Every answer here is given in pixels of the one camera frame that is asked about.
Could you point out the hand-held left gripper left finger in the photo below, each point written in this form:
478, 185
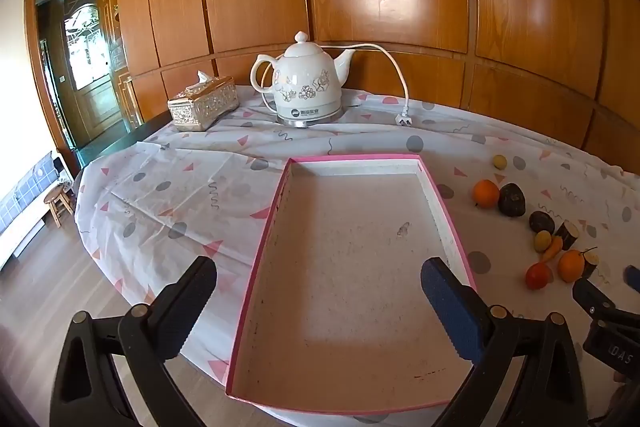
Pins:
192, 292

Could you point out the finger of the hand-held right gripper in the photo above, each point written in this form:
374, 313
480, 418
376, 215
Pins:
633, 278
592, 298

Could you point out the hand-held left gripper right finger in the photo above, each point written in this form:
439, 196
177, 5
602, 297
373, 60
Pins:
450, 302

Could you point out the orange tangerine with stem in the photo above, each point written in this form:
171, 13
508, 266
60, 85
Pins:
571, 266

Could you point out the red tomato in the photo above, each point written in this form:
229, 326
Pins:
536, 276

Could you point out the small orange carrot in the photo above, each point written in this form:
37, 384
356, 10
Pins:
554, 249

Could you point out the small yellow potato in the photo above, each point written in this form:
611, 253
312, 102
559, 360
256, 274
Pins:
499, 162
541, 242

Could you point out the dark round passionfruit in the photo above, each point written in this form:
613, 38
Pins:
541, 222

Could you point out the pink shallow cardboard box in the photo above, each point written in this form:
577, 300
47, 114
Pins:
345, 267

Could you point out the plain orange tangerine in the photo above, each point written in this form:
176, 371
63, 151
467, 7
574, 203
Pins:
486, 193

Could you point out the dark brown avocado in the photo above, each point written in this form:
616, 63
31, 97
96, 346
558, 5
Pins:
512, 200

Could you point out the white patterned tablecloth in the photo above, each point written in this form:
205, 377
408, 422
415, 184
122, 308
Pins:
165, 197

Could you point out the small wooden stool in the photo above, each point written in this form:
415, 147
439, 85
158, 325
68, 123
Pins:
58, 202

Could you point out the ornate cream tissue box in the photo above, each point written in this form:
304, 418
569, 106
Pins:
202, 107

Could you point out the sofa with grid cushion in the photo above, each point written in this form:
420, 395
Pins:
25, 202

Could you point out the silver kettle base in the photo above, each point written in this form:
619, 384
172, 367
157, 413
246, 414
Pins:
307, 122

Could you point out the white tissue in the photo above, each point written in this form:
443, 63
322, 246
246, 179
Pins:
203, 78

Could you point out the wooden door with glass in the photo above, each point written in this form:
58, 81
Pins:
92, 72

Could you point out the white floral ceramic kettle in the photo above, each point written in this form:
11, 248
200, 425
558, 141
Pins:
305, 77

